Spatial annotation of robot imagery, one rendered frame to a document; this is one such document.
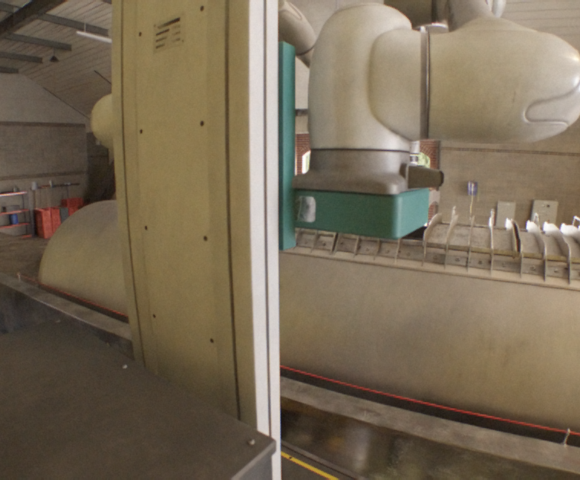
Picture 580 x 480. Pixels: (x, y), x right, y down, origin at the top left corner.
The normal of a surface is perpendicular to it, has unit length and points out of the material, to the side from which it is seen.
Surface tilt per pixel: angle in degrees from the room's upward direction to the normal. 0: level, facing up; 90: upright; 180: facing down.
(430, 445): 90
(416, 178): 90
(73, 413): 0
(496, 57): 74
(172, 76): 90
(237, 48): 90
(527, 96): 106
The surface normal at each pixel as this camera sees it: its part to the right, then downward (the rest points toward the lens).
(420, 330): -0.41, -0.37
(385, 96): -0.25, 0.30
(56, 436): 0.00, -0.98
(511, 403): -0.46, -0.12
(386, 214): -0.58, 0.17
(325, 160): -0.74, 0.05
